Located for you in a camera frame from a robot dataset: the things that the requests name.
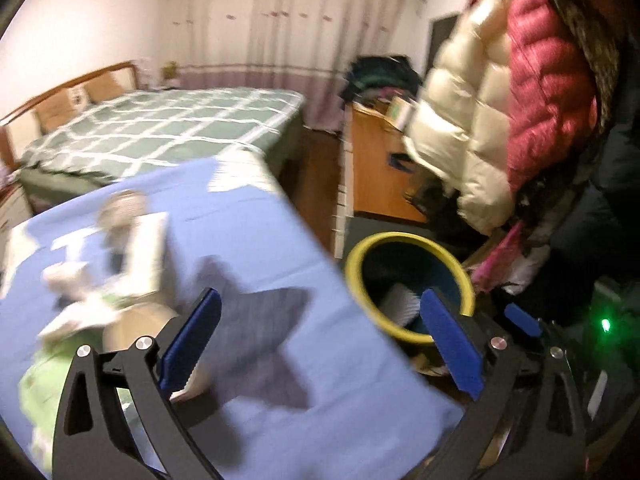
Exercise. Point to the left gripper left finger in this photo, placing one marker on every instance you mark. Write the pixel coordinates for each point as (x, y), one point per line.
(92, 439)

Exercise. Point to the bed with green checked quilt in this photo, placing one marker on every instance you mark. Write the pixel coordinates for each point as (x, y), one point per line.
(142, 131)

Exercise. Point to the brown right pillow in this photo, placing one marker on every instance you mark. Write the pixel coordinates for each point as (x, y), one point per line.
(103, 88)

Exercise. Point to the brown pillow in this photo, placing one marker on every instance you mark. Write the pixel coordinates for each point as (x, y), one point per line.
(103, 88)
(55, 111)

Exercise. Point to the red puffer jacket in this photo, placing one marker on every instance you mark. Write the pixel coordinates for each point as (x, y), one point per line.
(542, 106)

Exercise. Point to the white brush in bin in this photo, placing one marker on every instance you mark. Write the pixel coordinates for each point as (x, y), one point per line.
(401, 305)

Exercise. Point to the white floral carton box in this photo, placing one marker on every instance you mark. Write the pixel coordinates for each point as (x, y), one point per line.
(140, 243)

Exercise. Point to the yellow rimmed trash bin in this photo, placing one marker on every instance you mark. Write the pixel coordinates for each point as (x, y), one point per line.
(383, 259)

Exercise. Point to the wooden headboard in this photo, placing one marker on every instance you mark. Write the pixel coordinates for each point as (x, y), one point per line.
(21, 127)

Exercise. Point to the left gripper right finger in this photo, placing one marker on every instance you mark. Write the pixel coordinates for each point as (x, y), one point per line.
(525, 420)

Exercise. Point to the cream puffer jacket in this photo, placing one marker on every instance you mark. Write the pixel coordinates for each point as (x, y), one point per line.
(461, 123)

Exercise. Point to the brown left pillow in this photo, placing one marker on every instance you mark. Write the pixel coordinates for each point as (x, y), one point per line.
(55, 111)

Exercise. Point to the orange wooden desk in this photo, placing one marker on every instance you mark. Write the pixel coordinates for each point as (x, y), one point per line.
(375, 187)

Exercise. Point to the pink and white curtain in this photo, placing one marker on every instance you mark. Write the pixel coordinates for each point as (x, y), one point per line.
(306, 46)

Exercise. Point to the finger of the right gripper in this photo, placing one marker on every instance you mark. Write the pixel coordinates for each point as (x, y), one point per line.
(521, 319)

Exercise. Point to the green plastic wrapper bag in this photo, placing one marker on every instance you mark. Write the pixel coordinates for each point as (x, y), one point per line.
(41, 388)

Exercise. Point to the pink plastic bag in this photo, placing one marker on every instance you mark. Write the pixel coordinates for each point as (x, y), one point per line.
(491, 263)

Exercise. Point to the pile of clothes on desk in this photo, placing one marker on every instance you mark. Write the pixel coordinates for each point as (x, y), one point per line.
(378, 72)

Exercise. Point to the clear plastic tub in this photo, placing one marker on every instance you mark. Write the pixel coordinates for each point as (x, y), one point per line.
(120, 210)

